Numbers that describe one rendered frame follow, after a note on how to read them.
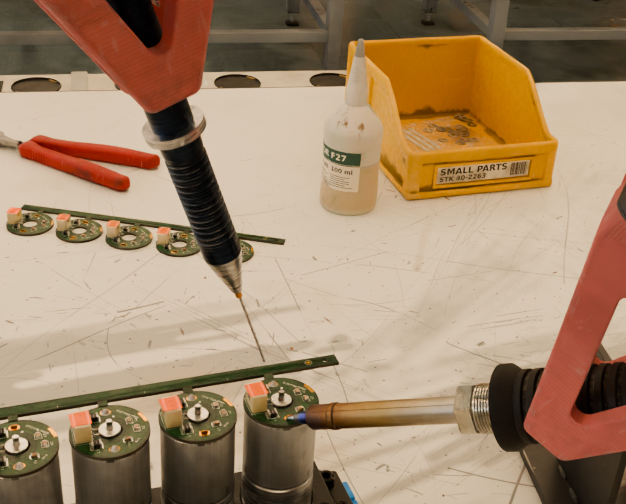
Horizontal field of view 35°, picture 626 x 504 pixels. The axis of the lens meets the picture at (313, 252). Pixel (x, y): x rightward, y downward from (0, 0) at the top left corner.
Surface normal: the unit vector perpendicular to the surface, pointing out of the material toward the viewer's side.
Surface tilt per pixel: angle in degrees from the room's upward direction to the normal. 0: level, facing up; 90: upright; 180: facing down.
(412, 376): 0
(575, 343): 108
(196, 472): 90
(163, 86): 100
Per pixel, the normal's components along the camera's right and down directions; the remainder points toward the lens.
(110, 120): 0.06, -0.87
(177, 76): 0.55, 0.58
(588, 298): -0.57, 0.62
